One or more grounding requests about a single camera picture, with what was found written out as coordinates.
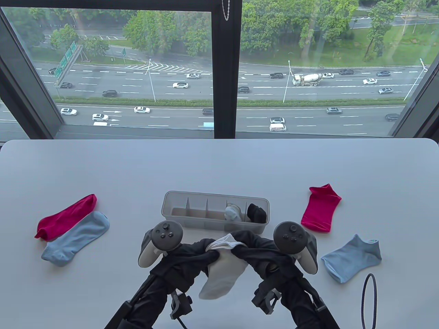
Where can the black sock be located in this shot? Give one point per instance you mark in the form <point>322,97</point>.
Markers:
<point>257,213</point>

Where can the grey hand controller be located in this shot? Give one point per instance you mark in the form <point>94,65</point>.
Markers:
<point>166,234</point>
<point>289,236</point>

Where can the grey divided storage box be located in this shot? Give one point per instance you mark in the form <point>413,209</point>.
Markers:
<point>205,210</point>

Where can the grey sock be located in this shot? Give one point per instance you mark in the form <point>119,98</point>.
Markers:
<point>232,212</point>

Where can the white street lamp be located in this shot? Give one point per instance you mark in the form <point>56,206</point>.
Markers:
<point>413,82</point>
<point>152,82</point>
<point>286,85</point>

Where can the black window frame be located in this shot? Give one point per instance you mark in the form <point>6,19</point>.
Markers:
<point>224,68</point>

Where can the person's right hand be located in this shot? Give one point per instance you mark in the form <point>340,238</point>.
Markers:
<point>260,255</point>

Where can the person's left hand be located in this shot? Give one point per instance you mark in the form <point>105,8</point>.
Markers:
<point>192,260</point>

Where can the light blue sock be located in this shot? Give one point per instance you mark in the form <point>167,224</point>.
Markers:
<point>353,258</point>
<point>75,236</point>

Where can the green road sign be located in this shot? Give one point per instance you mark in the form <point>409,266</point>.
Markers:
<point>63,63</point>

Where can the red sock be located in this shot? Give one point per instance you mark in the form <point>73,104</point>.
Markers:
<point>65,217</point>
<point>322,207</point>

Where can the person's right forearm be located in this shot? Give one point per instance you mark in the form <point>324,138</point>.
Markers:
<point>301,305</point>

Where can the person's left forearm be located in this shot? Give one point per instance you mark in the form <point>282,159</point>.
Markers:
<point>151,301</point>

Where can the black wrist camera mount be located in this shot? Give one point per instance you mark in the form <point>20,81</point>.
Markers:
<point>181,305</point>
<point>265,301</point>

